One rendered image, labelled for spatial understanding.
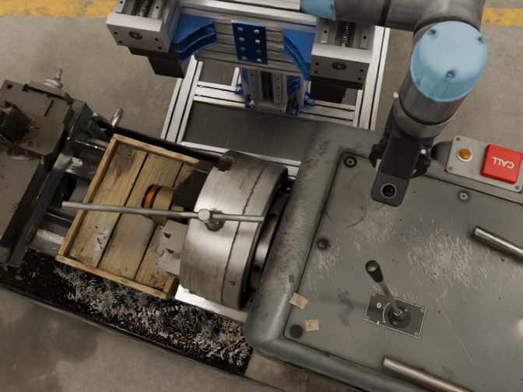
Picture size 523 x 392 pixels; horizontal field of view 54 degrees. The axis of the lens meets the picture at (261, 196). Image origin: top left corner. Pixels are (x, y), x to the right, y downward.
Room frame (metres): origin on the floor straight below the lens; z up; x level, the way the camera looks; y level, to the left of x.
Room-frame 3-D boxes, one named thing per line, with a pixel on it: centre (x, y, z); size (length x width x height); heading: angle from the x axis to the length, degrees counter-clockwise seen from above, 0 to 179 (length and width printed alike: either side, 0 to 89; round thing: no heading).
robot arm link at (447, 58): (0.29, -0.23, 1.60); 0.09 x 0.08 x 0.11; 158
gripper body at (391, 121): (0.29, -0.23, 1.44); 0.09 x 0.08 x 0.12; 152
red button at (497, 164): (0.27, -0.43, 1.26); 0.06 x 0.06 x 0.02; 62
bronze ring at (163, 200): (0.36, 0.20, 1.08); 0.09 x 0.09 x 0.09; 62
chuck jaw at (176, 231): (0.24, 0.18, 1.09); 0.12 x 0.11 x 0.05; 152
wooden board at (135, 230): (0.42, 0.31, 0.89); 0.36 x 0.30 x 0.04; 152
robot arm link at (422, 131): (0.29, -0.23, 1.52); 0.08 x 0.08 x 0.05
